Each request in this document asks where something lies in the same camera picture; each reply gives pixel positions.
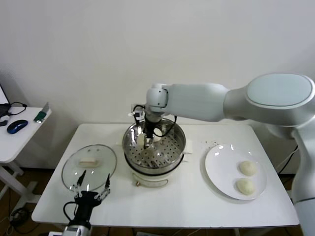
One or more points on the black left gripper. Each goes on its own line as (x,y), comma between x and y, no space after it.
(85,206)

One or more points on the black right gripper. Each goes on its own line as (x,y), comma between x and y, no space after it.
(150,127)

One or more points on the white steamed baozi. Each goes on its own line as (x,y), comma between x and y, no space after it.
(245,186)
(159,134)
(247,168)
(140,140)

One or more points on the round glass pot lid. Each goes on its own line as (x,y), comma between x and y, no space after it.
(110,159)

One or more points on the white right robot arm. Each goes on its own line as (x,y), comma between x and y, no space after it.
(197,100)

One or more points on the steel perforated steamer basket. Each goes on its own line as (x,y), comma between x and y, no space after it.
(180,145)

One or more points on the steel steamer pot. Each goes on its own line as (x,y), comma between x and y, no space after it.
(160,177)

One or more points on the dark crumb specks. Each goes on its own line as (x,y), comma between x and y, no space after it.
(216,142)

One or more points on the large white plate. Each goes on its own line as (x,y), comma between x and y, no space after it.
(221,172)

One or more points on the white side desk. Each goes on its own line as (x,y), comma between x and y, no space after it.
(22,142)

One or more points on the blue computer mouse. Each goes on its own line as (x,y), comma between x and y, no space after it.
(17,126)

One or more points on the white black dongle adapter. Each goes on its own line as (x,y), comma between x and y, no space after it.
(3,121)

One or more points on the black laptop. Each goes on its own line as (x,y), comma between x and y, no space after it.
(3,98)

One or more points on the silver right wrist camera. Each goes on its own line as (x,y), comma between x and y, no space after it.
(137,111)

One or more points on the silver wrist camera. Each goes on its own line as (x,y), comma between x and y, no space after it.
(137,111)
(73,231)

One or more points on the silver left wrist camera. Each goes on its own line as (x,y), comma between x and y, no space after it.
(73,231)

